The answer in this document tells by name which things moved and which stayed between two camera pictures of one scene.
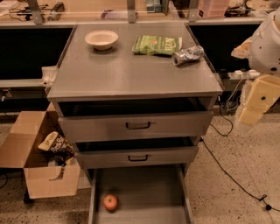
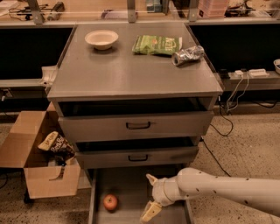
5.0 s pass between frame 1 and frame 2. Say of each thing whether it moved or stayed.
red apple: stayed
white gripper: moved
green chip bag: stayed
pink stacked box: stayed
